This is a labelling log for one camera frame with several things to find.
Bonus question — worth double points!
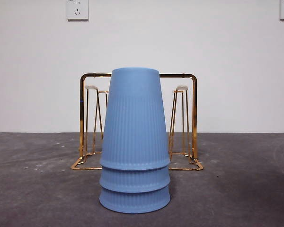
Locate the blue ribbed plastic cup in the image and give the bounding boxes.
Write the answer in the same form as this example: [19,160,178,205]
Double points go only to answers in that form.
[99,186,171,212]
[99,68,170,171]
[98,164,171,193]

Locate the gold wire cup holder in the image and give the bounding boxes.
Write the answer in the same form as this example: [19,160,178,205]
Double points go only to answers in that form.
[70,72,204,171]

